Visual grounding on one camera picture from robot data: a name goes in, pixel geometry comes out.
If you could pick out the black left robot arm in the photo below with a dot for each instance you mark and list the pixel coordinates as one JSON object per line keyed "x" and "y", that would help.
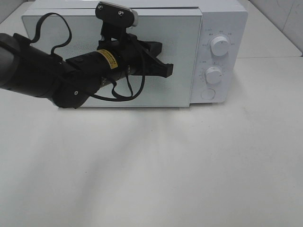
{"x": 47, "y": 73}

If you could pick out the white lower timer knob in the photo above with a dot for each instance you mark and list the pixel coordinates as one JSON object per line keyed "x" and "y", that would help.
{"x": 213, "y": 75}

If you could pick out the white microwave door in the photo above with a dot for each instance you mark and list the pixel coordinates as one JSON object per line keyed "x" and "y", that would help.
{"x": 120, "y": 56}

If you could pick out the white microwave oven body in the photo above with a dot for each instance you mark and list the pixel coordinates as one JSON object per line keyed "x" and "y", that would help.
{"x": 220, "y": 21}

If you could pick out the round white door button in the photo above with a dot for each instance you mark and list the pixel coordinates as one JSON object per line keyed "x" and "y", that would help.
{"x": 208, "y": 94}

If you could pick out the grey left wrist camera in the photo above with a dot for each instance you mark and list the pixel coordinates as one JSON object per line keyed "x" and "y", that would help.
{"x": 116, "y": 15}

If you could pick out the white upper power knob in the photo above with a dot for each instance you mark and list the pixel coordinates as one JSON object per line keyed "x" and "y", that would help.
{"x": 219, "y": 45}

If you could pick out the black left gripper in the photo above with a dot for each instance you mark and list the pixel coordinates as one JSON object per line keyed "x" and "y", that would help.
{"x": 130, "y": 56}

